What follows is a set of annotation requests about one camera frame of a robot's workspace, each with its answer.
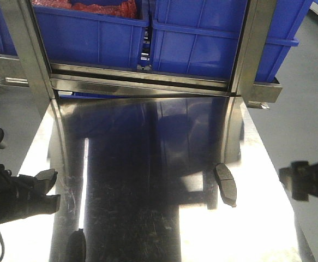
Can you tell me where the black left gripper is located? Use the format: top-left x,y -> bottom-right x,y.
0,164 -> 61,224

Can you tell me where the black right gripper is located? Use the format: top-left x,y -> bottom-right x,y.
278,160 -> 318,201

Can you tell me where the brake pad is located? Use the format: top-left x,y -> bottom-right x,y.
214,163 -> 237,207
34,169 -> 58,194

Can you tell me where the blue plastic bin right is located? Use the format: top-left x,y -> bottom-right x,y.
149,1 -> 311,82

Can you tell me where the blue bin with red bags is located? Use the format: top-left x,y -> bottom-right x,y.
33,1 -> 149,69

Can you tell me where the stainless steel rack frame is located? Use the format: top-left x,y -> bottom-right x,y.
0,1 -> 281,114

